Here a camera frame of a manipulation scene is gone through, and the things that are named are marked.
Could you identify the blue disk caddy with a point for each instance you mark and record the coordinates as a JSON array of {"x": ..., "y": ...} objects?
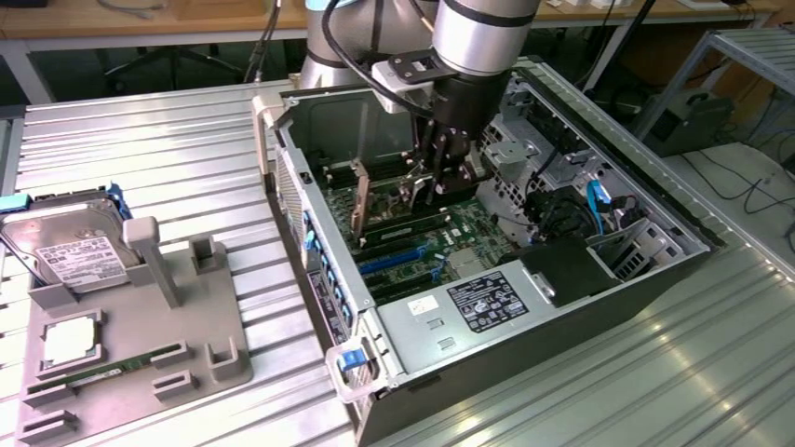
[{"x": 118, "y": 200}]

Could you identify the silver hard disk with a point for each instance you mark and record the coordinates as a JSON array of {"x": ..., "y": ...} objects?
[{"x": 80, "y": 253}]

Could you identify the wooden desk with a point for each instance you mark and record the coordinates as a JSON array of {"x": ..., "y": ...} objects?
[{"x": 125, "y": 25}]

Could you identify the silver chipset heatsink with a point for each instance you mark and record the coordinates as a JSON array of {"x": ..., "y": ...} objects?
[{"x": 470, "y": 261}]

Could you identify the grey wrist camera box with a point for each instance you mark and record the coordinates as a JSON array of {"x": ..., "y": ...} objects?
[{"x": 403, "y": 77}]

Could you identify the black expansion slot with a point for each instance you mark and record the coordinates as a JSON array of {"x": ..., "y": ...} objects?
[{"x": 403, "y": 285}]

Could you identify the black installed RAM stick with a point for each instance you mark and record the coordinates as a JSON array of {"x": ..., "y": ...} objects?
[{"x": 403, "y": 229}]

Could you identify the green RAM stick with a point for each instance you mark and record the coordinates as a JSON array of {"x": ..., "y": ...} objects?
[{"x": 125, "y": 365}]

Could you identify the black box device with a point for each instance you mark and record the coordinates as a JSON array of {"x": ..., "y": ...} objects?
[{"x": 709, "y": 116}]

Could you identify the blue case latch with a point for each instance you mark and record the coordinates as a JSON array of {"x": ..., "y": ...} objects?
[{"x": 349, "y": 359}]

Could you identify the grey metal disk bay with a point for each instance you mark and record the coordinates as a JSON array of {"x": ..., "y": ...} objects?
[{"x": 510, "y": 195}]

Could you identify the grey metal shelf frame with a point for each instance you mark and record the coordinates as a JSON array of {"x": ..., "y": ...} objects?
[{"x": 751, "y": 46}]

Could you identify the black office chair base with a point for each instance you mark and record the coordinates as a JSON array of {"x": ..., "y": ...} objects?
[{"x": 177, "y": 58}]

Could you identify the gpu card with metal bracket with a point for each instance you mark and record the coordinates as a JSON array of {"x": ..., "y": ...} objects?
[{"x": 361, "y": 205}]

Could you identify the grey power supply unit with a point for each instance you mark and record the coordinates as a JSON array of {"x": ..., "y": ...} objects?
[{"x": 435, "y": 340}]

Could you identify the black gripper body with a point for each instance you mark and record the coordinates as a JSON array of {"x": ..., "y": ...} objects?
[{"x": 469, "y": 102}]

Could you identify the green motherboard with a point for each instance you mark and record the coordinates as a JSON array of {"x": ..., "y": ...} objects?
[{"x": 459, "y": 219}]

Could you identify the grey parts rack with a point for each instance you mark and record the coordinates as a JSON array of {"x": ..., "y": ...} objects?
[{"x": 131, "y": 335}]

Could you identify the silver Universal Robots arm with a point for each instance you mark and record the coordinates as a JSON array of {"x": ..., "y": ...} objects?
[{"x": 478, "y": 32}]

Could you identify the silver CPU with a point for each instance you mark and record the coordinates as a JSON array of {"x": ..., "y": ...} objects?
[{"x": 70, "y": 340}]

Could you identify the open black PC case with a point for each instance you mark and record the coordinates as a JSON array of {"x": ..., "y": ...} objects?
[{"x": 559, "y": 372}]

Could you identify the black air shroud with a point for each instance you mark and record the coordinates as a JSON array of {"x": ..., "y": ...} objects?
[{"x": 571, "y": 270}]

